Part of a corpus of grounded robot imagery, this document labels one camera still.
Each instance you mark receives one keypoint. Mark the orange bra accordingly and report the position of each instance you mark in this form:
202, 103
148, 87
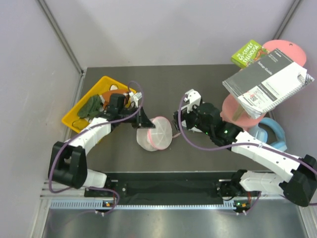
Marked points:
106, 96

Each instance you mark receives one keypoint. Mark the yellow plastic tray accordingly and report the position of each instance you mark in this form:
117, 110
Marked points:
101, 86

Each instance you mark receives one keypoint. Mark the pink-zippered round laundry bag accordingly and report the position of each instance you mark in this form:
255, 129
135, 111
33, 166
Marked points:
158, 138

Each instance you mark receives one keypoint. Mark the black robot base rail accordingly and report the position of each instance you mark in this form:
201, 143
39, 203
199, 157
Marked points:
169, 188

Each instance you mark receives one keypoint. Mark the green bra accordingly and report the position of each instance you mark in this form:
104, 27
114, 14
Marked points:
88, 111

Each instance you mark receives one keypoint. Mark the grey setup guide booklet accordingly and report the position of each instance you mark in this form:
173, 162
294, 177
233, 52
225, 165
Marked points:
267, 82

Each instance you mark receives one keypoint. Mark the grey aluminium corner post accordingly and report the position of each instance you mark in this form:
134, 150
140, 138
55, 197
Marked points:
60, 35

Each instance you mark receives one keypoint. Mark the right aluminium corner post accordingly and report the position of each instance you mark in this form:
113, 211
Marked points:
287, 18

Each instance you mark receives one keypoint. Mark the green treehouse book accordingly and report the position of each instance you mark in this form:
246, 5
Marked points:
249, 53

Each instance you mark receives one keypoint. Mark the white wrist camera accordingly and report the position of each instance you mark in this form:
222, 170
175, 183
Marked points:
134, 99
192, 98

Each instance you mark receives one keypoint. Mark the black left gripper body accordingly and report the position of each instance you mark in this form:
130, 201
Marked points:
133, 119

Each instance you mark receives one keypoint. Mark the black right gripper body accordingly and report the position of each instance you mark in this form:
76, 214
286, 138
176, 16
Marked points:
192, 120

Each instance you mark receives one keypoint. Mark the blue headphones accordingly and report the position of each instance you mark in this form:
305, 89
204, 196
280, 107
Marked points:
268, 130

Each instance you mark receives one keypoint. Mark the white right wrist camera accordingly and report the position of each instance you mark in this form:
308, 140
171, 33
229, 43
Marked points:
192, 98

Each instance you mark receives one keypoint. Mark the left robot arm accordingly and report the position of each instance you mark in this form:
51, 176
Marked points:
68, 165

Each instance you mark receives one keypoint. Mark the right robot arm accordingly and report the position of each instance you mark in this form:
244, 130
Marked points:
292, 177

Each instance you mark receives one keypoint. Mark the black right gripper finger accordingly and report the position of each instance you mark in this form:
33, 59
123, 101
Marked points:
175, 117
177, 126

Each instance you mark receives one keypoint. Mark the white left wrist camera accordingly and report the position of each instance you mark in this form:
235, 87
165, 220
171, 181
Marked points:
134, 99

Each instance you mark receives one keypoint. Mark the pink tiered stand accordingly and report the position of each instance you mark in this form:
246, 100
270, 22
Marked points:
232, 111

